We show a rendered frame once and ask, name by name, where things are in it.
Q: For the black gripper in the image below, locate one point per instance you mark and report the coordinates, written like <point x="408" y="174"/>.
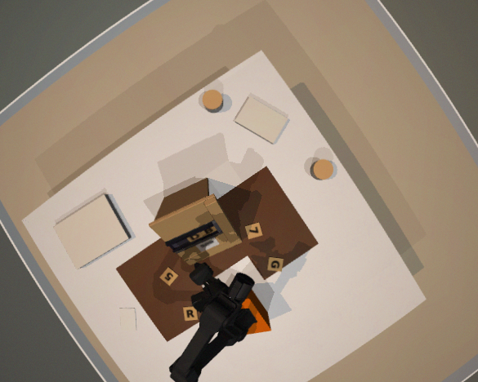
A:
<point x="203" y="275"/>

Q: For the grey cylindrical container with tan lid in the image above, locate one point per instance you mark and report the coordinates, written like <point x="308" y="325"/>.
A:
<point x="212" y="101"/>
<point x="321" y="170"/>

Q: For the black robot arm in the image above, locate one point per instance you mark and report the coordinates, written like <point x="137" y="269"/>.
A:
<point x="224" y="316"/>

